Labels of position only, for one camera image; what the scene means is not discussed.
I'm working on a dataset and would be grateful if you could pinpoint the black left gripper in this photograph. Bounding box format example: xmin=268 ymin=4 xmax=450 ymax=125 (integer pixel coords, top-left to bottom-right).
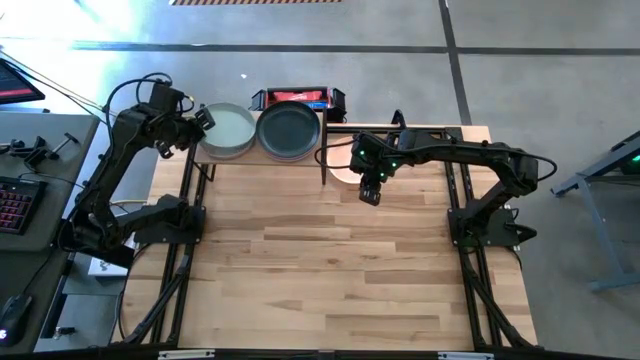
xmin=167 ymin=106 xmax=218 ymax=152

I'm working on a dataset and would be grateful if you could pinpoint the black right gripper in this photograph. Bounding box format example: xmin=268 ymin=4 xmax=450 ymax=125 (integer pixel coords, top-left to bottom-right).
xmin=348 ymin=130 xmax=402 ymax=184

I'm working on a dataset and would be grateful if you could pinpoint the sage green plate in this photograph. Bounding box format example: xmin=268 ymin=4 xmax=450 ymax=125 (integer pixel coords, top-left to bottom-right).
xmin=198 ymin=102 xmax=258 ymax=160

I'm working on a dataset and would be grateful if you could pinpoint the peach plate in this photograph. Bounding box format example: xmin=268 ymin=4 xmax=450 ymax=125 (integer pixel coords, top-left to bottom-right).
xmin=327 ymin=135 xmax=364 ymax=186

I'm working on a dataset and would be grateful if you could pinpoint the dark green plate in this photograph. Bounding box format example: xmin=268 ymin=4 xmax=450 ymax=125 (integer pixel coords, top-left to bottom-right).
xmin=255 ymin=99 xmax=322 ymax=161

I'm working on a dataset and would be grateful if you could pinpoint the red and black toolbox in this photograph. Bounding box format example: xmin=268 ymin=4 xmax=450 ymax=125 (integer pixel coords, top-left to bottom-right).
xmin=249 ymin=85 xmax=348 ymax=124

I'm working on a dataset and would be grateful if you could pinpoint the grey side desk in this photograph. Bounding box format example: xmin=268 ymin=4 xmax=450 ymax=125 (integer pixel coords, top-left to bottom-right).
xmin=0 ymin=112 xmax=101 ymax=360

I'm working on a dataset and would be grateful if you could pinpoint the black angled panel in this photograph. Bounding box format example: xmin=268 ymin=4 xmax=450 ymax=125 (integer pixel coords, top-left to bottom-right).
xmin=51 ymin=234 xmax=136 ymax=270

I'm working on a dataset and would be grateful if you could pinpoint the black desk clamp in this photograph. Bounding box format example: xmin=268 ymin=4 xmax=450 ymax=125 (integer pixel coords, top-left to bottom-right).
xmin=0 ymin=135 xmax=52 ymax=169

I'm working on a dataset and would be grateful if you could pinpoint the white cardboard box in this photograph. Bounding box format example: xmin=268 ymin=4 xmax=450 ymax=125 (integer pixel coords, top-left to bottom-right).
xmin=87 ymin=239 xmax=137 ymax=278

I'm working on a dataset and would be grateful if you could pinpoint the desk computer monitor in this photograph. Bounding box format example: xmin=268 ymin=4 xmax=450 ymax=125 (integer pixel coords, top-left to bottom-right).
xmin=0 ymin=57 xmax=46 ymax=106

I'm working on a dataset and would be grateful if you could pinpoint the black backlit keyboard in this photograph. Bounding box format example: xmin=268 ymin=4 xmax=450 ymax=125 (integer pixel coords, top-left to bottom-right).
xmin=0 ymin=174 xmax=49 ymax=236

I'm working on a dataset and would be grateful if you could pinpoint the grey cabinet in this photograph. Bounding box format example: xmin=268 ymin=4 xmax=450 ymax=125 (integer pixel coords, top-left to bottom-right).
xmin=33 ymin=249 xmax=127 ymax=353

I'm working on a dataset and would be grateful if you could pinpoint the grey workbench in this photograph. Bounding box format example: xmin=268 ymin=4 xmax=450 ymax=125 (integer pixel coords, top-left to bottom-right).
xmin=549 ymin=142 xmax=640 ymax=295

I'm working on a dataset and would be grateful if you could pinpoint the black device with green light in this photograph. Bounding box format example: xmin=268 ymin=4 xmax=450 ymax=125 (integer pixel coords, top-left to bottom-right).
xmin=610 ymin=130 xmax=640 ymax=176

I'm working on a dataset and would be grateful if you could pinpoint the black computer mouse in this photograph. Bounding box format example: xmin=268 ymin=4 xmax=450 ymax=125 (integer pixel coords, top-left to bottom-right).
xmin=0 ymin=293 xmax=34 ymax=348

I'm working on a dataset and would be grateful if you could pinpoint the black aluminium frame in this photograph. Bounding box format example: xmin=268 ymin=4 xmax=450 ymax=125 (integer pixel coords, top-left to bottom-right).
xmin=112 ymin=142 xmax=209 ymax=347
xmin=324 ymin=124 xmax=540 ymax=351

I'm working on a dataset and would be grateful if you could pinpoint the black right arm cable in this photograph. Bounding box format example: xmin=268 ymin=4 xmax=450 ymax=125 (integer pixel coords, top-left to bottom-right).
xmin=313 ymin=138 xmax=360 ymax=171

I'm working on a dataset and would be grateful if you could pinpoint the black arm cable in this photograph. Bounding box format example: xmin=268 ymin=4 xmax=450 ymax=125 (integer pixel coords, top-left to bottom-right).
xmin=103 ymin=71 xmax=196 ymax=132
xmin=313 ymin=138 xmax=360 ymax=171

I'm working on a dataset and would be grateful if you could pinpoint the black wire dish rack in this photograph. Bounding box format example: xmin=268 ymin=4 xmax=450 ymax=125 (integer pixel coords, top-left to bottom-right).
xmin=191 ymin=102 xmax=329 ymax=186

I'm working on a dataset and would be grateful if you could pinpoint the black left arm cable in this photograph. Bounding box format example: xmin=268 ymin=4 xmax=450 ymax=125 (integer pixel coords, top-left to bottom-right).
xmin=103 ymin=71 xmax=196 ymax=132

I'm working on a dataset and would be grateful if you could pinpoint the black floor cable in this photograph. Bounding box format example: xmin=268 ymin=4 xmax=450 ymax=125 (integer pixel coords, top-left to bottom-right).
xmin=0 ymin=49 xmax=114 ymax=116

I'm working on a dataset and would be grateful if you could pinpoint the black T-handle tool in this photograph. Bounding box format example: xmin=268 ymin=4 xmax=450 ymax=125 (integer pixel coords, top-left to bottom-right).
xmin=48 ymin=131 xmax=81 ymax=161

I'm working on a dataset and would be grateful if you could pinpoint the black table edge rail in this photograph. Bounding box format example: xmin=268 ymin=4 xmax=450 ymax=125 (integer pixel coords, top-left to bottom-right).
xmin=0 ymin=347 xmax=640 ymax=360

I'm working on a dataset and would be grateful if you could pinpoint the white metal bracket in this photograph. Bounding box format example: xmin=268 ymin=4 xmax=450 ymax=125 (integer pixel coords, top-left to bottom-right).
xmin=157 ymin=348 xmax=217 ymax=360
xmin=437 ymin=351 xmax=496 ymax=360

